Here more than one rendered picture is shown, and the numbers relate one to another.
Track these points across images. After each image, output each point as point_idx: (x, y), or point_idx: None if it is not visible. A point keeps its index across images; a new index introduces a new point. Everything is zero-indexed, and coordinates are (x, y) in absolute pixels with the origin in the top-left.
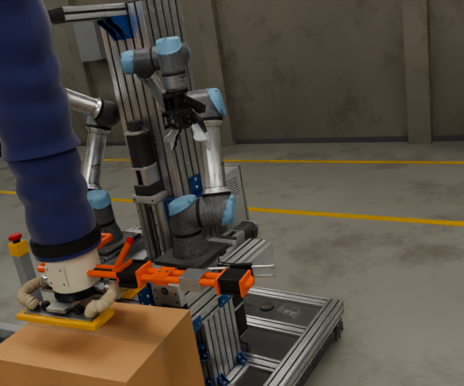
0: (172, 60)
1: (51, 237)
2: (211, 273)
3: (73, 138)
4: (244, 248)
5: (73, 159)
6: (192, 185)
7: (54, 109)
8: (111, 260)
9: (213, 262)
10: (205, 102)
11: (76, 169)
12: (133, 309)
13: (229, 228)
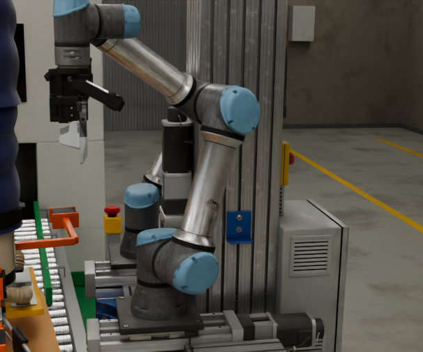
0: (58, 24)
1: None
2: None
3: None
4: (245, 347)
5: None
6: (229, 224)
7: None
8: (126, 278)
9: (176, 339)
10: (213, 104)
11: None
12: (44, 339)
13: (284, 313)
